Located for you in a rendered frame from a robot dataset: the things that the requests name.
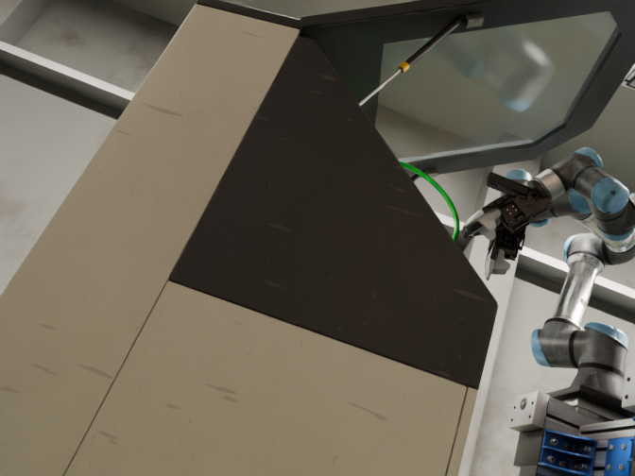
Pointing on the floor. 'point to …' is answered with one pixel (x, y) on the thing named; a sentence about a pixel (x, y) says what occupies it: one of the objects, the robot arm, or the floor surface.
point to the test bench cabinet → (267, 402)
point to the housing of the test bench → (127, 230)
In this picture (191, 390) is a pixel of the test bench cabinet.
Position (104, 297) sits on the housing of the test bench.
